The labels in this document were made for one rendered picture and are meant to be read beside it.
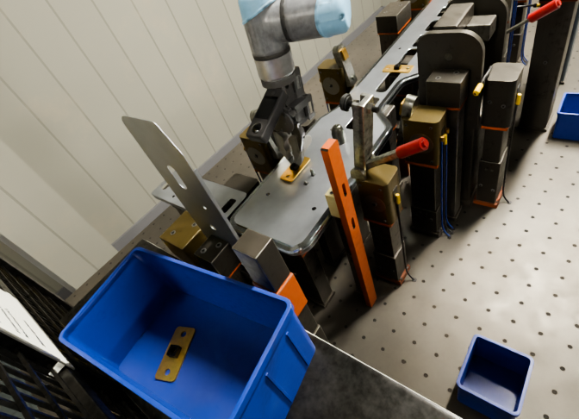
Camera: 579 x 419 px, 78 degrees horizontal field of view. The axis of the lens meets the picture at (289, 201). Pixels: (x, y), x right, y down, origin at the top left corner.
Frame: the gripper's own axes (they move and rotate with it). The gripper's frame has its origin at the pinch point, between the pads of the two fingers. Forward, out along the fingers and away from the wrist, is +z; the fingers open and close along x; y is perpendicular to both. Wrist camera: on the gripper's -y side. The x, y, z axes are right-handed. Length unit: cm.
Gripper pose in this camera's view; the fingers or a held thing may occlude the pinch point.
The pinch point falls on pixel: (293, 161)
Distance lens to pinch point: 84.2
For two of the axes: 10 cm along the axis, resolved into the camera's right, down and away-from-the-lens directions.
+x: -7.8, -2.5, 5.8
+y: 5.9, -6.2, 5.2
